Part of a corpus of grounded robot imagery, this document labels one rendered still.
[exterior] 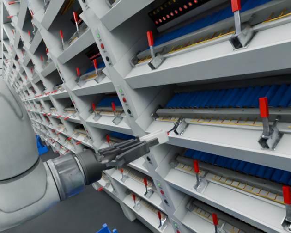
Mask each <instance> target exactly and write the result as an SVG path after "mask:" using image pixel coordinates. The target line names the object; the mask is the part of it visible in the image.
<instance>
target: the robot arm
mask: <svg viewBox="0 0 291 233"><path fill-rule="evenodd" d="M135 138H136V139H135V140H134V139H130V140H127V141H124V142H121V143H118V144H115V145H112V146H110V147H106V148H102V149H98V150H97V151H98V153H97V154H94V153H93V151H92V150H90V149H87V150H84V151H82V152H80V153H77V154H75V156H73V155H72V154H71V153H68V154H65V155H62V156H60V157H57V158H55V159H50V160H48V161H46V162H42V160H41V158H40V155H39V152H38V149H37V140H36V135H35V131H34V128H33V125H32V123H31V120H30V117H29V115H28V112H27V110H26V108H25V106H24V103H23V102H22V100H21V98H20V96H19V95H18V94H17V92H16V91H15V90H14V88H13V87H12V86H11V85H10V84H9V83H8V82H6V81H4V80H2V79H0V231H3V230H6V229H9V228H12V227H15V226H18V225H20V224H23V223H25V222H27V221H30V220H32V219H34V218H36V217H38V216H40V215H41V214H43V213H45V212H47V211H48V210H49V209H50V208H51V207H53V206H54V205H55V204H57V203H59V202H61V201H64V200H66V199H68V198H70V197H72V196H74V195H76V194H78V193H80V192H82V191H84V190H85V185H90V184H92V183H94V182H97V181H99V180H100V179H101V178H102V171H103V170H109V169H112V168H114V167H115V166H117V168H118V169H122V168H123V167H125V166H126V165H127V164H129V163H131V162H133V161H135V160H136V159H138V158H140V157H142V156H144V155H146V154H147V153H149V152H150V149H151V148H153V147H156V146H158V145H160V144H163V143H165V142H167V141H169V139H168V135H167V131H166V130H162V129H160V130H158V131H155V132H153V133H150V134H148V135H145V136H143V137H140V138H139V136H136V137H135Z"/></svg>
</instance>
